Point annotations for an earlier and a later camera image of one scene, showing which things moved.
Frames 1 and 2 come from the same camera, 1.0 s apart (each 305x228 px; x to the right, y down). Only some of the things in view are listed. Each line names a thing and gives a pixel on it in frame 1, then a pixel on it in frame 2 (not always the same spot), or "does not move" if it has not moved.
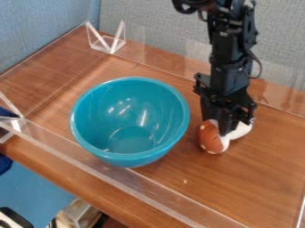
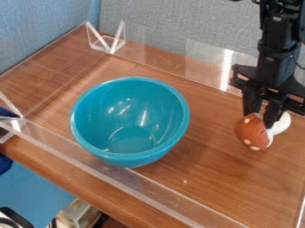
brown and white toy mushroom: (216, 143) -> (254, 133)
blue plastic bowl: (129, 119) does not move
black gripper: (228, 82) -> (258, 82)
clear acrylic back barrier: (180, 52) does not move
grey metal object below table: (78, 215) does not move
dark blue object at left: (6, 160) does not move
